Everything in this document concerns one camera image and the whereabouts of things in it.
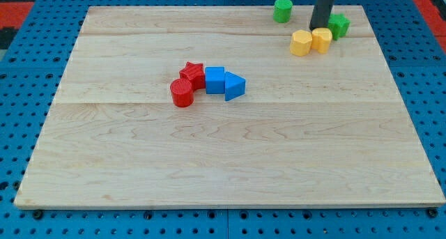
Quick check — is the yellow hexagon block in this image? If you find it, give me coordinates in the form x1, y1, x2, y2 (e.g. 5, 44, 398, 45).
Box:
289, 30, 312, 56

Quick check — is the yellow heart block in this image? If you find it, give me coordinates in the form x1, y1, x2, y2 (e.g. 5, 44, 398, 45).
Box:
311, 28, 332, 54

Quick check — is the blue triangle block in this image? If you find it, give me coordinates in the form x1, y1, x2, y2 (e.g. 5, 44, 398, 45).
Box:
225, 72, 246, 101

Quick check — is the blue cube block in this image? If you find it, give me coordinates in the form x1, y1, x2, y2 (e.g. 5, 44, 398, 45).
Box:
205, 66, 225, 94

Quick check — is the red cylinder block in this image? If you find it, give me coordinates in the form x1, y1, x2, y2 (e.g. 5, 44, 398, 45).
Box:
170, 78, 194, 107

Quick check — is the red star block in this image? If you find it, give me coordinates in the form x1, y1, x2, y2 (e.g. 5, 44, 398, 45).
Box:
179, 61, 206, 91

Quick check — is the light wooden board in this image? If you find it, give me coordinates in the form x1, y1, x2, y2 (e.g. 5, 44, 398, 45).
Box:
15, 6, 445, 210

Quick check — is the green cylinder block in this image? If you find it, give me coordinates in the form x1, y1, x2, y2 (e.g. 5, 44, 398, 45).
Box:
272, 0, 293, 23

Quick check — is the green star block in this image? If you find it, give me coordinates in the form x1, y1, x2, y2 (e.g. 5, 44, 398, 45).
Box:
328, 14, 351, 40

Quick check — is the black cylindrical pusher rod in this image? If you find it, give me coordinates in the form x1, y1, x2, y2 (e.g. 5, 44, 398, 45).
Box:
309, 0, 335, 31

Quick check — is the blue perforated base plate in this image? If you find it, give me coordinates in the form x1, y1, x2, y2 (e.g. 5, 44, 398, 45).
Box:
1, 0, 445, 238

